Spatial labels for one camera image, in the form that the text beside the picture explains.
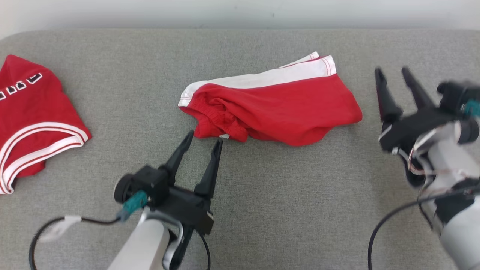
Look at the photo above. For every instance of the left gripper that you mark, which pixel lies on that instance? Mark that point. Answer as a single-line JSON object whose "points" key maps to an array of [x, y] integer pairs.
{"points": [[187, 208]]}

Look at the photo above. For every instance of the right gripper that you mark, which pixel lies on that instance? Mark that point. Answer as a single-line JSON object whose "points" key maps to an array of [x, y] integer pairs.
{"points": [[416, 127]]}

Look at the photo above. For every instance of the red shorts with white stripe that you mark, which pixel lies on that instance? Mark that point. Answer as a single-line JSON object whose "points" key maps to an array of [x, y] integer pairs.
{"points": [[285, 112]]}

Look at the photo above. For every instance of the red Bulls 23 jersey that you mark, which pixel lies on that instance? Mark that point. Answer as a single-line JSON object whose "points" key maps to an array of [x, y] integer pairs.
{"points": [[33, 112]]}

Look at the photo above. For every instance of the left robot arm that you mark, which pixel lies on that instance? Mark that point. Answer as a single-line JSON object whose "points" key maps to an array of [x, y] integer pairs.
{"points": [[142, 243]]}

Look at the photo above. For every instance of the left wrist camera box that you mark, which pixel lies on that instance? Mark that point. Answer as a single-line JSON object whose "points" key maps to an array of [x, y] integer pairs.
{"points": [[150, 183]]}

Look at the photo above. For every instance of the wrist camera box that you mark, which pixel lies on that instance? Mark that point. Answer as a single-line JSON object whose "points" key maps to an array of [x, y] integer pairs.
{"points": [[452, 95], [150, 183]]}

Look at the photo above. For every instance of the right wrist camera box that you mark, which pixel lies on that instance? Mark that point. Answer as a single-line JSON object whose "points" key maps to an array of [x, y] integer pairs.
{"points": [[452, 95]]}

